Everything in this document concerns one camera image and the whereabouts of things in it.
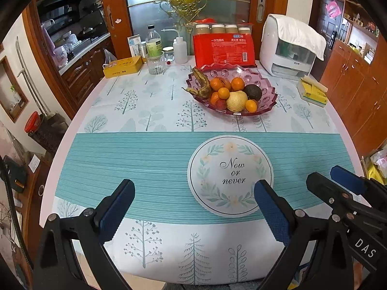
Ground pink glass fruit bowl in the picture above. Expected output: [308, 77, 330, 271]
[184, 65, 277, 116]

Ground clear bottle green label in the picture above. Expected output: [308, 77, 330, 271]
[146, 24, 162, 58]

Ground small red fruit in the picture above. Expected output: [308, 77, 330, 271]
[215, 99, 227, 110]

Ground small glass jar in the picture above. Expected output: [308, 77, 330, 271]
[163, 46, 174, 65]

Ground red apple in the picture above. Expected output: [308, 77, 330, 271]
[220, 78, 232, 91]

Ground white countertop appliance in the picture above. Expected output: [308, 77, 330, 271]
[259, 19, 319, 80]

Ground overripe brown banana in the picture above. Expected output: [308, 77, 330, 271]
[183, 67, 213, 100]

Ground teal striped placemat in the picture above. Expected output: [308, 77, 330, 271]
[55, 132, 354, 225]

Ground small tangerine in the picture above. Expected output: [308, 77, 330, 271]
[217, 87, 230, 100]
[245, 100, 258, 113]
[209, 92, 220, 106]

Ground small white carton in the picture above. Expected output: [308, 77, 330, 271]
[127, 34, 141, 57]

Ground person right hand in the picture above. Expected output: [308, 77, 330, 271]
[353, 260, 364, 290]

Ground white squeeze bottle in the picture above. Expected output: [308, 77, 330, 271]
[162, 28, 188, 64]

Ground yellow pear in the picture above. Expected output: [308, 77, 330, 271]
[226, 91, 248, 113]

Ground white cloth on appliance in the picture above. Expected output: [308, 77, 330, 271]
[263, 14, 327, 61]

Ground large orange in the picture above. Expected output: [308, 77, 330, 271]
[231, 77, 245, 91]
[210, 77, 225, 92]

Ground small tangerine back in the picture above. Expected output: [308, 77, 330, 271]
[245, 100, 258, 113]

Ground wooden cabinet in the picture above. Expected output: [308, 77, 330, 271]
[320, 37, 387, 157]

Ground red bucket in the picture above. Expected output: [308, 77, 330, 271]
[24, 111, 41, 134]

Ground yellow flat box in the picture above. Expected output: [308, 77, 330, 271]
[103, 56, 143, 79]

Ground dark avocado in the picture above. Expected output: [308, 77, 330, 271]
[243, 84, 262, 101]

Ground yellow tissue pack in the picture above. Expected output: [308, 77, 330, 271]
[297, 79, 328, 107]

